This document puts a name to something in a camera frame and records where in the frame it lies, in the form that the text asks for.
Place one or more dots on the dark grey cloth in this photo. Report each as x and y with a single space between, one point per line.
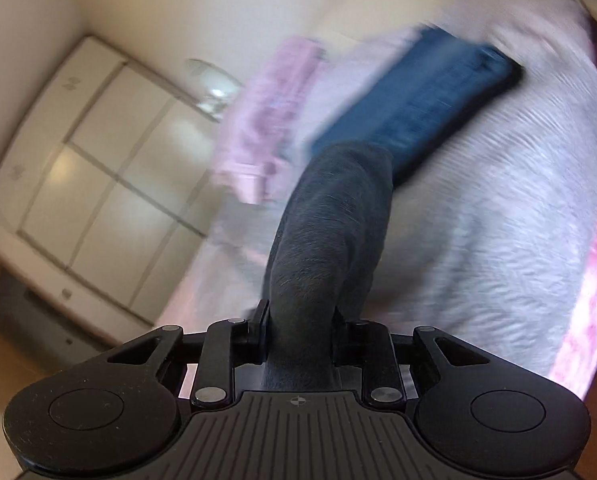
328 235

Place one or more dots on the round reflective object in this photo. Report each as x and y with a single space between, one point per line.
213 90

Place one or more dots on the white bed cover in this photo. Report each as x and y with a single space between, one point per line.
478 235

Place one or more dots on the blue denim jeans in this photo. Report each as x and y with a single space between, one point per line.
418 105

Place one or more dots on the grey low cabinet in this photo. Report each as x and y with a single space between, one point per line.
28 315

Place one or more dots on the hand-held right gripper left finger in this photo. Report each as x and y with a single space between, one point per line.
261 327

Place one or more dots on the pink patterned cloth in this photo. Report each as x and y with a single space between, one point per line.
263 125

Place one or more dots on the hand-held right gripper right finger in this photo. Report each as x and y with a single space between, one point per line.
342 345

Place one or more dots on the white panelled cabinet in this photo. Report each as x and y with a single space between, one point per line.
103 185

